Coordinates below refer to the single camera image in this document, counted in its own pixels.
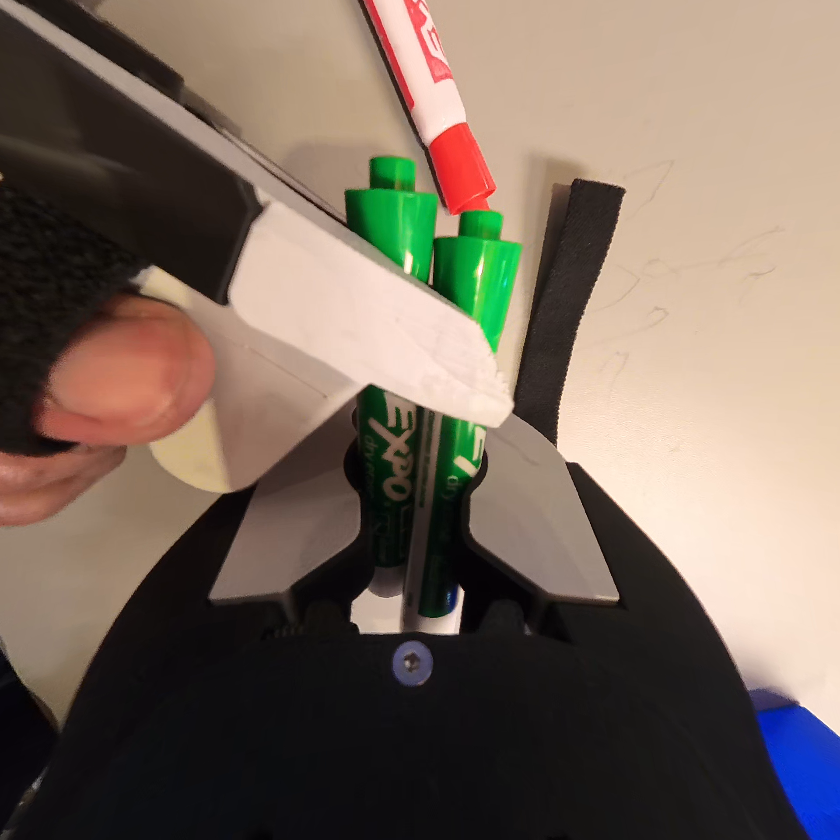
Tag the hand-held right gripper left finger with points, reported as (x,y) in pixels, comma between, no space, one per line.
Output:
(282,545)

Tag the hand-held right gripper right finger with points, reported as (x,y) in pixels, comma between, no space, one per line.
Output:
(551,525)

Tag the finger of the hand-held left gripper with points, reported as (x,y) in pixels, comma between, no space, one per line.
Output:
(355,315)
(256,407)

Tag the green dry erase marker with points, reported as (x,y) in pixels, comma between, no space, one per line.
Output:
(387,223)
(479,282)

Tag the red dry erase marker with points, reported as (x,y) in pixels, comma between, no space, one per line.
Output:
(433,92)

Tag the blue plastic bin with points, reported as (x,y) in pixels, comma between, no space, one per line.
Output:
(801,775)

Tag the person's left hand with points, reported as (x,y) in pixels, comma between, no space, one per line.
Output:
(131,374)

